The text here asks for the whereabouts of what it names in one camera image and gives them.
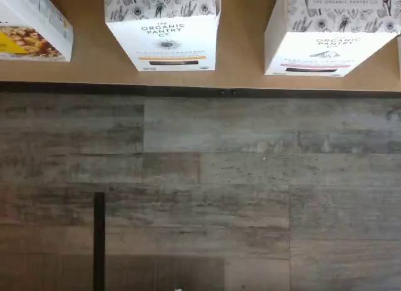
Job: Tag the white box yellow strip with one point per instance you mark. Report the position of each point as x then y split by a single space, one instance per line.
163 31

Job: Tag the white box pink strip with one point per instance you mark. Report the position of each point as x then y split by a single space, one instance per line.
332 37

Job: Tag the wooden shelf board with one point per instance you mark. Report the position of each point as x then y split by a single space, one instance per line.
244 37

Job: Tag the black metal shelving unit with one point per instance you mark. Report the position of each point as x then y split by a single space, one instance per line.
188 92

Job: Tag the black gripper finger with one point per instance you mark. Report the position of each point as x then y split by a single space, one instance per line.
99 241

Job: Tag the white yellow granola box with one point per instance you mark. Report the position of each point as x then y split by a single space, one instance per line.
34 28

